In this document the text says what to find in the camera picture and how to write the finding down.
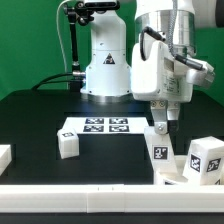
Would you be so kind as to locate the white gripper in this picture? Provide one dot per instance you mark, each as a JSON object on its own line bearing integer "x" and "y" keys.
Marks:
{"x": 154, "y": 79}

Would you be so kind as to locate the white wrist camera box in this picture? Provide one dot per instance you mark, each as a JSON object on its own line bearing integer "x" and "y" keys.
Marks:
{"x": 200, "y": 73}

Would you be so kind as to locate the white front fence bar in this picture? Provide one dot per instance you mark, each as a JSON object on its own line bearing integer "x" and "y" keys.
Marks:
{"x": 110, "y": 198}

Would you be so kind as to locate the white left fence bar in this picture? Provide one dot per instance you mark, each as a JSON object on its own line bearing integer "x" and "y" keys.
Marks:
{"x": 5, "y": 157}

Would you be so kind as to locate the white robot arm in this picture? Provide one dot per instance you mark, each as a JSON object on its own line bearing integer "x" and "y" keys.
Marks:
{"x": 173, "y": 22}

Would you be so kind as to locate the white fence bar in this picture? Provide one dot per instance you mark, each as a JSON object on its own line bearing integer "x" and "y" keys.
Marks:
{"x": 5, "y": 157}
{"x": 110, "y": 198}

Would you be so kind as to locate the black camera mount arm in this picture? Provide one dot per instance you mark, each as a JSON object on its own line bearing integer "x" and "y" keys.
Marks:
{"x": 82, "y": 15}

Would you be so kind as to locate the white round stool seat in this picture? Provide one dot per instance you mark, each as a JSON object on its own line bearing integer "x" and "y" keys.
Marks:
{"x": 179, "y": 179}

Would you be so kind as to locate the white marker sheet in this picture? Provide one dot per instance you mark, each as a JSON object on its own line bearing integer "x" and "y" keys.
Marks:
{"x": 104, "y": 125}

